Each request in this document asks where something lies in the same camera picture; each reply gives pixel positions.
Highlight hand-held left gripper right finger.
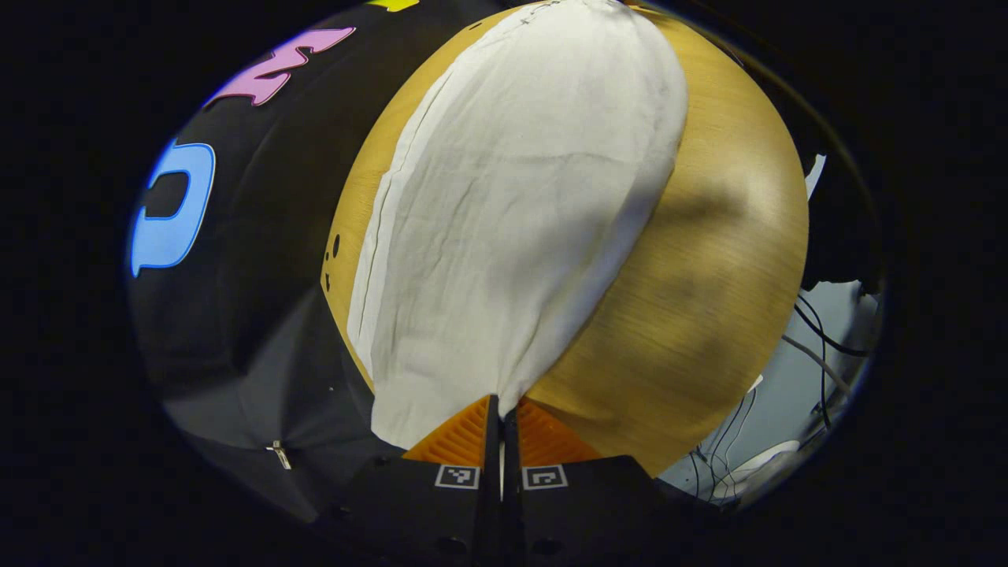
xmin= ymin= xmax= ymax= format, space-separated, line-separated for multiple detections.
xmin=504 ymin=398 xmax=711 ymax=567

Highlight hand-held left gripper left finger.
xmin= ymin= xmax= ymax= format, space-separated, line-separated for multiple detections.
xmin=315 ymin=394 xmax=503 ymax=567

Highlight white jeans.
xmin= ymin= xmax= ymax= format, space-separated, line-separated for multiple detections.
xmin=346 ymin=0 xmax=691 ymax=451

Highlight white rounded object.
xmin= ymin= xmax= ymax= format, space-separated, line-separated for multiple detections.
xmin=707 ymin=439 xmax=802 ymax=503

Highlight black backdrop cloth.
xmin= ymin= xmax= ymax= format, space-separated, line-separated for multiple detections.
xmin=128 ymin=0 xmax=505 ymax=524

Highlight grey cable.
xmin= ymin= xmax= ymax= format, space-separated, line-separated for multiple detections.
xmin=781 ymin=334 xmax=856 ymax=397

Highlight black cable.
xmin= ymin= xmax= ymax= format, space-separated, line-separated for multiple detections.
xmin=792 ymin=293 xmax=871 ymax=430

